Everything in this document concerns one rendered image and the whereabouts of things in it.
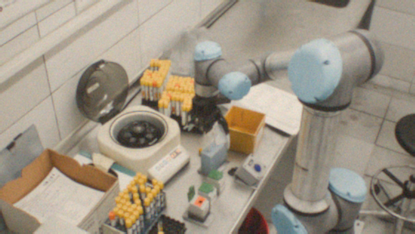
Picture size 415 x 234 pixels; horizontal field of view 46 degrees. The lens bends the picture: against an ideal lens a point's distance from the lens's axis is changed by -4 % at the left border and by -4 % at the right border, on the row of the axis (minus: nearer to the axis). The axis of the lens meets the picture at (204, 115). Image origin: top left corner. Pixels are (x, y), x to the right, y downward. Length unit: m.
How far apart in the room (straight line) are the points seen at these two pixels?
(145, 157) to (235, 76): 0.46
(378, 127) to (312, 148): 2.40
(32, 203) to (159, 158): 0.43
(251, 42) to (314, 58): 1.47
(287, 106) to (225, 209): 0.59
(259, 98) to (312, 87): 1.05
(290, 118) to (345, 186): 0.70
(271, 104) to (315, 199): 0.88
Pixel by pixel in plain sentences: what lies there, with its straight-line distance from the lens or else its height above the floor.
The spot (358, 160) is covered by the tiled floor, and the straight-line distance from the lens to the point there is 3.20.
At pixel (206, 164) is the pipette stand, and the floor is 0.93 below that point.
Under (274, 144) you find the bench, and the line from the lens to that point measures 1.85.
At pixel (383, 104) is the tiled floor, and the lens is 3.73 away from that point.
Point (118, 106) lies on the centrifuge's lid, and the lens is 1.83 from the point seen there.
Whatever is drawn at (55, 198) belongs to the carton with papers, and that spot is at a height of 0.94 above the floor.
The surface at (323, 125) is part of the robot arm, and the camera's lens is 1.07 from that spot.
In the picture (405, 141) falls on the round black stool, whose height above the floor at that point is 0.65.
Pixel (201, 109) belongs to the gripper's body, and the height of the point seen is 1.18.
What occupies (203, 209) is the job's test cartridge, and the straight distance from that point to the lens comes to 1.52.
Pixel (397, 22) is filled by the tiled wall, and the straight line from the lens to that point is 3.66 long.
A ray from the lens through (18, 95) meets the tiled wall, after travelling 1.58.
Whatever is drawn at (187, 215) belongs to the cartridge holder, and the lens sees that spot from 1.57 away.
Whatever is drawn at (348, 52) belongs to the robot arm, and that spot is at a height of 1.59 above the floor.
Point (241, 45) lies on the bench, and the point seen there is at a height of 0.88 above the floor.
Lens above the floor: 2.09
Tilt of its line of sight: 38 degrees down
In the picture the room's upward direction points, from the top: 1 degrees clockwise
